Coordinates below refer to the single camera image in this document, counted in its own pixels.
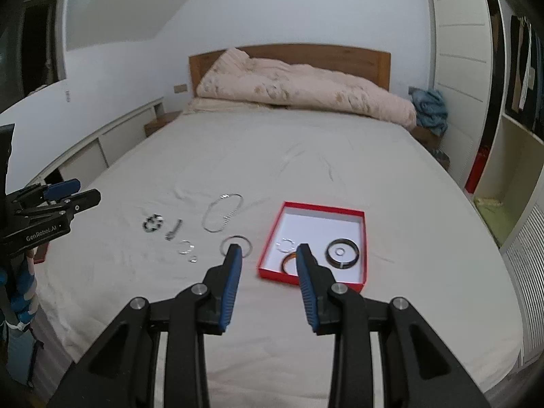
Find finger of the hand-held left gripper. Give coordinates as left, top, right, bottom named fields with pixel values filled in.
left=20, top=189, right=103, bottom=224
left=18, top=178, right=82, bottom=205

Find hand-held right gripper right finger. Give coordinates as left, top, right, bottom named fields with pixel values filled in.
left=296, top=243, right=494, bottom=408

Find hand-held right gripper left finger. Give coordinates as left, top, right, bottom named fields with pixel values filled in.
left=49, top=243, right=244, bottom=408

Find red jewelry box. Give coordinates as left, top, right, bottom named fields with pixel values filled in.
left=256, top=201, right=367, bottom=294

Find silver chain necklace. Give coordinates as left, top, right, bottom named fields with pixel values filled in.
left=202, top=193, right=245, bottom=234

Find black bangle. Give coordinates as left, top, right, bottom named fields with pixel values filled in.
left=325, top=238, right=360, bottom=269

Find white window bench cabinet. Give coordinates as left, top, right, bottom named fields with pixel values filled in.
left=32, top=97, right=166, bottom=188

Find thin silver bangle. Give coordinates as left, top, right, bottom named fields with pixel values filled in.
left=220, top=235, right=254, bottom=258

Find bed with white sheet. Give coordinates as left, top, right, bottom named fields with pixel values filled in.
left=32, top=110, right=523, bottom=396

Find dark window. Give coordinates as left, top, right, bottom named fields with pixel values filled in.
left=0, top=0, right=69, bottom=111

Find beige pillow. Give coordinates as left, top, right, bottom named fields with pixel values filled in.
left=183, top=97, right=273, bottom=115

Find wooden nightstand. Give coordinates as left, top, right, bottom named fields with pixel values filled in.
left=410, top=125, right=443, bottom=149

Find pink floral quilt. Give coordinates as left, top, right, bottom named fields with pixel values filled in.
left=195, top=48, right=417, bottom=130

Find white louvred cabinet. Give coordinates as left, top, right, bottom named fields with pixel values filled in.
left=501, top=204, right=544, bottom=366

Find blue clothes pile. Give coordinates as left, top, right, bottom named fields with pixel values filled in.
left=408, top=87, right=449, bottom=137

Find wooden headboard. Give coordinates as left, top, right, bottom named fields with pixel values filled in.
left=188, top=43, right=391, bottom=98

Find open white shelf unit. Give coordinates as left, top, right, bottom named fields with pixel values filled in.
left=472, top=0, right=544, bottom=247

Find white wardrobe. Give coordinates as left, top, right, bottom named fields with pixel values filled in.
left=425, top=0, right=500, bottom=188

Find hanging dark clothes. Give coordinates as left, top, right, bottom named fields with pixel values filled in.
left=504, top=13, right=544, bottom=132

